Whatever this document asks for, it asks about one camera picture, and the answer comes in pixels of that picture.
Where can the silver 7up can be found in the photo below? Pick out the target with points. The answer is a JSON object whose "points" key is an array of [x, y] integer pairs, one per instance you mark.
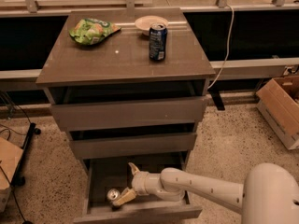
{"points": [[113, 195]]}

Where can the cardboard box left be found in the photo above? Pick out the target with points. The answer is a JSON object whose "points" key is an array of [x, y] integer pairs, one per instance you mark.
{"points": [[10, 156]]}

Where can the blue soda can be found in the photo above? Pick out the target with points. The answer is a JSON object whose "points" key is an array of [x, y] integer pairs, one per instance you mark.
{"points": [[157, 41]]}

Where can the middle grey drawer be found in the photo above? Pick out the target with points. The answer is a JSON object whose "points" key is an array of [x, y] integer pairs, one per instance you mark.
{"points": [[129, 146]]}

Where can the black stand left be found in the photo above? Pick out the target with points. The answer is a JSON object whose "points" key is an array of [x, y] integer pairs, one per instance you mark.
{"points": [[18, 179]]}

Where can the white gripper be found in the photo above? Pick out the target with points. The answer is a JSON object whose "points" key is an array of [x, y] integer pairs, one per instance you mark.
{"points": [[139, 180]]}

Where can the white bowl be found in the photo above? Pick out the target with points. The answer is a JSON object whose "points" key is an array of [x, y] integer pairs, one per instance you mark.
{"points": [[144, 23]]}

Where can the grey drawer cabinet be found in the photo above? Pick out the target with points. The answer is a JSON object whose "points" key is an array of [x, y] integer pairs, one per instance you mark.
{"points": [[119, 69]]}

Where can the top grey drawer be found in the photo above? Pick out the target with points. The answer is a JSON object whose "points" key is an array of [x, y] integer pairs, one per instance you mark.
{"points": [[96, 116]]}

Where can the cardboard box right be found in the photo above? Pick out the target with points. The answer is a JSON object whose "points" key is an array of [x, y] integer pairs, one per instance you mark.
{"points": [[278, 103]]}

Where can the cardboard box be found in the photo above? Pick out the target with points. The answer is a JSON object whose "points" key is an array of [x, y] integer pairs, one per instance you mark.
{"points": [[278, 103], [10, 156]]}

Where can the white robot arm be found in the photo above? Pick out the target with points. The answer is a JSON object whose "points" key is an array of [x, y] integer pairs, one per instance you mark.
{"points": [[269, 194]]}

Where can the green chip bag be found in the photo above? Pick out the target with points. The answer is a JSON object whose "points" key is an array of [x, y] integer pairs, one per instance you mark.
{"points": [[92, 31]]}

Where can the bottom open grey drawer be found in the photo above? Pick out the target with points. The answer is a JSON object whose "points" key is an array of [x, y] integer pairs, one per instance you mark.
{"points": [[115, 173]]}

